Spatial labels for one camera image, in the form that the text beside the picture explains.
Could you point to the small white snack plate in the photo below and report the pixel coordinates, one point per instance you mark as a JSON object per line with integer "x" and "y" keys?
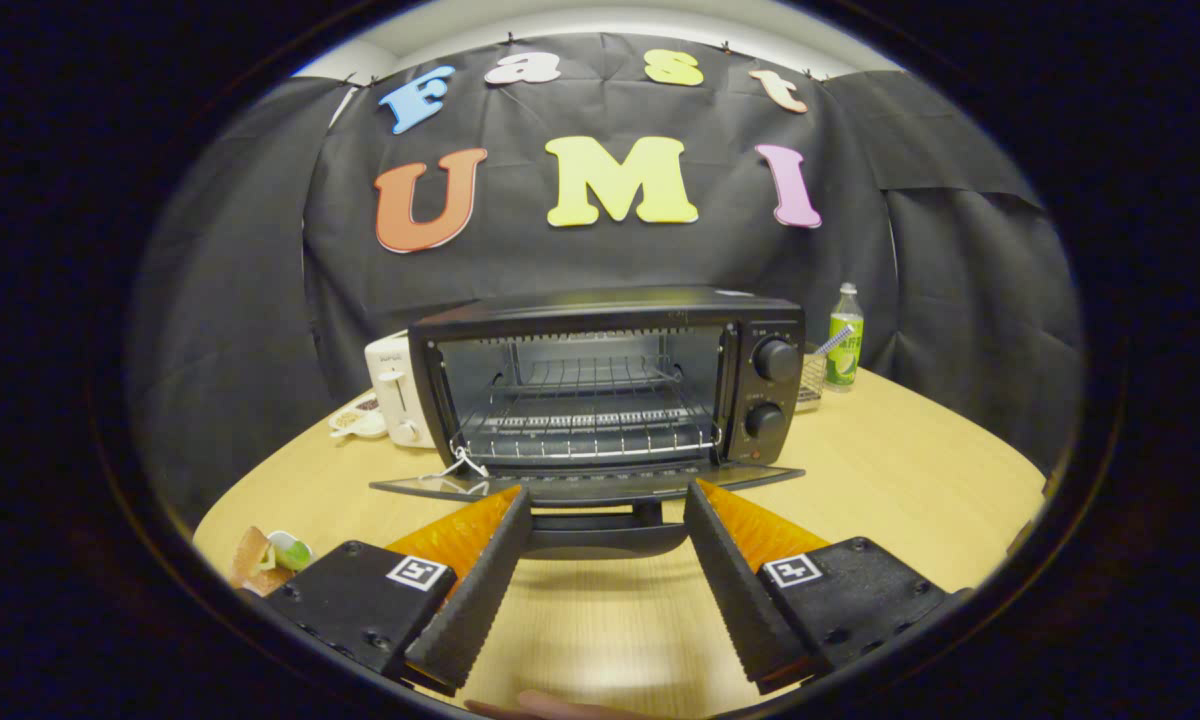
{"x": 355, "y": 420}

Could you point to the toast lettuce sandwich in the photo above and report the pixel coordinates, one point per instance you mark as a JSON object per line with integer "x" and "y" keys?
{"x": 255, "y": 560}

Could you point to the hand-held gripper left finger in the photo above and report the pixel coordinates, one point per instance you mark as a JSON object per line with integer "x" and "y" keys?
{"x": 475, "y": 600}

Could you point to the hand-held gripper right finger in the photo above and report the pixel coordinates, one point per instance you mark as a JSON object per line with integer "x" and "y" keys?
{"x": 740, "y": 600}

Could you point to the striped straw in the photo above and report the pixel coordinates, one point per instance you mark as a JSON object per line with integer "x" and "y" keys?
{"x": 832, "y": 342}

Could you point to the white pop-up toaster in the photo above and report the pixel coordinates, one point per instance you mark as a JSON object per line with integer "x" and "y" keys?
{"x": 395, "y": 385}

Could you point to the green label drink bottle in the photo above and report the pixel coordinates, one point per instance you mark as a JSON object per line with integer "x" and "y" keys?
{"x": 844, "y": 345}

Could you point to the black toaster oven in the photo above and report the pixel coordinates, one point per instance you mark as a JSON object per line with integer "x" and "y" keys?
{"x": 620, "y": 315}

